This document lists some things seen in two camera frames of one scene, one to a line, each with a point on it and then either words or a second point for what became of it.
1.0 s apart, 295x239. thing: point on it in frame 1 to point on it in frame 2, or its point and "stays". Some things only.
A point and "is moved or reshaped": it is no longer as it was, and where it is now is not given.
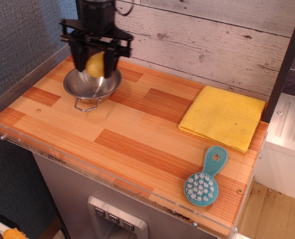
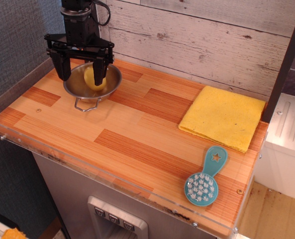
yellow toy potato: x=95 y=64 is moved or reshaped
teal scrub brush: x=201 y=188 stays
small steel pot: x=89 y=91 stays
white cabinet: x=281 y=161 stays
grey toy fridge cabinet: x=87 y=207 stays
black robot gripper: x=95 y=25 to x=81 y=39
